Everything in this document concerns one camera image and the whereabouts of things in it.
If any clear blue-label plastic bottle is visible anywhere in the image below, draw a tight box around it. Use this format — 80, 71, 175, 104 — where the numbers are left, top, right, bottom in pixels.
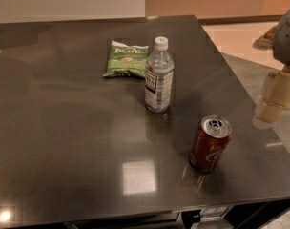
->
145, 36, 175, 113

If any dark table frame underside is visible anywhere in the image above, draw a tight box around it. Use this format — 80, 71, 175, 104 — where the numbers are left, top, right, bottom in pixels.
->
65, 199, 290, 229

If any green chip bag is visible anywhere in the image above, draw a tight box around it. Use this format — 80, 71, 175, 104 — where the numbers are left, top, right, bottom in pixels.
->
103, 41, 149, 78

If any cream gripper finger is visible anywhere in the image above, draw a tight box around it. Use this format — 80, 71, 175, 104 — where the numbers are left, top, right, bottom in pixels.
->
256, 26, 277, 48
255, 66, 290, 123

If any red soda can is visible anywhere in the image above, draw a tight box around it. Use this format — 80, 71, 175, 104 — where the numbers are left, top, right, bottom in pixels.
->
189, 114, 232, 173

